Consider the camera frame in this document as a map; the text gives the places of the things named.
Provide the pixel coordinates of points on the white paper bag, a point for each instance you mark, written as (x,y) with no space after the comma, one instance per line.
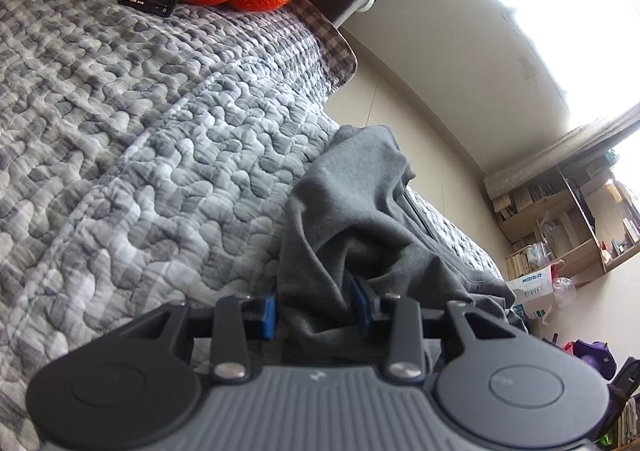
(532,293)

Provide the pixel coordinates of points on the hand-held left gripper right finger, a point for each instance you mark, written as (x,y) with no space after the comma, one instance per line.
(359,307)

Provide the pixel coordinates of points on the checked fabric hat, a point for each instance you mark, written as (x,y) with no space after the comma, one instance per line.
(325,46)

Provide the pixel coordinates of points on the clear plastic bag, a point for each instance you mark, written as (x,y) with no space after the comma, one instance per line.
(564,290)

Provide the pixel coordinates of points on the purple bag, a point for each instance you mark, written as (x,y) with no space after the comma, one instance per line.
(592,358)

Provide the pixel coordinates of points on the beige curtain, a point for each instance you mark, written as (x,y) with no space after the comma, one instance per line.
(540,166)

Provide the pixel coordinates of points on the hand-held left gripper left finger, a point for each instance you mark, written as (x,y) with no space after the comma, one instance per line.
(268,317)

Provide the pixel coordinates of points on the grey checked quilted blanket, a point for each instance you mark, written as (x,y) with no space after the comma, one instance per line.
(125,131)

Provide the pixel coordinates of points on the grey sweatshirt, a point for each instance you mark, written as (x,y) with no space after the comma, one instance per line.
(350,211)

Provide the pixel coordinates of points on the wooden bookshelf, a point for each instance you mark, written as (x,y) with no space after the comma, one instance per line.
(565,226)

